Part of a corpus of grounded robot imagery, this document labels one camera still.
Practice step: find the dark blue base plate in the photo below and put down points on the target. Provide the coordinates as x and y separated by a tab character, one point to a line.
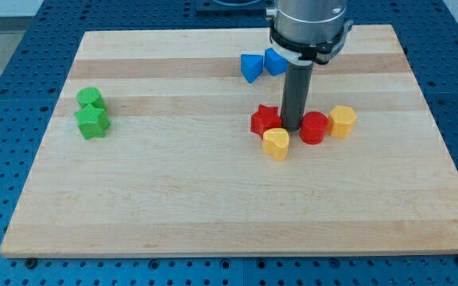
215	6

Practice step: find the yellow hexagon block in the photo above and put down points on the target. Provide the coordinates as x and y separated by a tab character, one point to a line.
342	121

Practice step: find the green cylinder block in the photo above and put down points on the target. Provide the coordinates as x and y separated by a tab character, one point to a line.
90	96

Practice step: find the blue cube block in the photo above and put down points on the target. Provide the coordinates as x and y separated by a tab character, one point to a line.
274	63

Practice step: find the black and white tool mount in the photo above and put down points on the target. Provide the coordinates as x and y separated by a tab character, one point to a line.
305	54

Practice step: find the green star block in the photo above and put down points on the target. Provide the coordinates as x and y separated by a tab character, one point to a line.
92	121

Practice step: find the yellow heart block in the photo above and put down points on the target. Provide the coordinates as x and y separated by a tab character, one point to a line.
275	142

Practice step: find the red cylinder block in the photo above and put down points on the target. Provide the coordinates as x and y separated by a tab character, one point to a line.
313	128

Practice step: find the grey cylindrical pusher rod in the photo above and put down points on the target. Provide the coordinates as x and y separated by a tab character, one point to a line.
295	93

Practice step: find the blue triangle block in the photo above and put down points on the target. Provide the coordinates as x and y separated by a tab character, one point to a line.
251	66

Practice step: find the red star block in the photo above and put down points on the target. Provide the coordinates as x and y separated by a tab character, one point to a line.
266	117

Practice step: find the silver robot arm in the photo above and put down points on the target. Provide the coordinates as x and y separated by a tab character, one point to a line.
305	33

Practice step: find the wooden board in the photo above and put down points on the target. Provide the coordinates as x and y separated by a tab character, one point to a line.
180	174

